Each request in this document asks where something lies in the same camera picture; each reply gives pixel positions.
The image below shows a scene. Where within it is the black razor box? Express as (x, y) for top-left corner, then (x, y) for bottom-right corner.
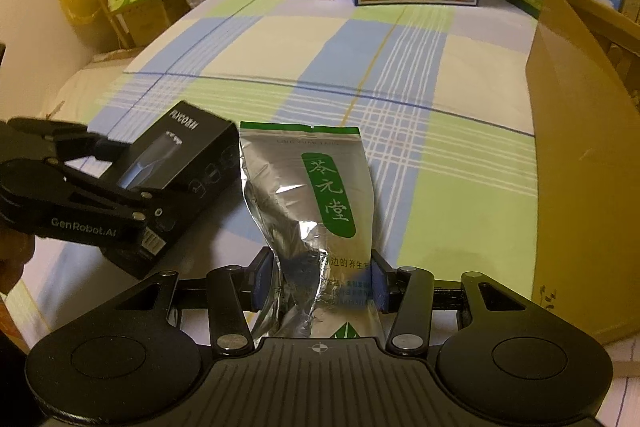
(101, 101), (240, 279)

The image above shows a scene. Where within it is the silver green tea pouch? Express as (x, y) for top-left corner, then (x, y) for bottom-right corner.
(240, 121), (383, 339)

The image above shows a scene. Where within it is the left hand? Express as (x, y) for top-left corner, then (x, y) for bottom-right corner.
(0, 225), (36, 295)

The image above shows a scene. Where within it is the plaid bed sheet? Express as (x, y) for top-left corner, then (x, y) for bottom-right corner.
(14, 0), (640, 427)

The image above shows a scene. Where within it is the brown cardboard box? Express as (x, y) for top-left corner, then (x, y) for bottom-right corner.
(525, 0), (640, 343)

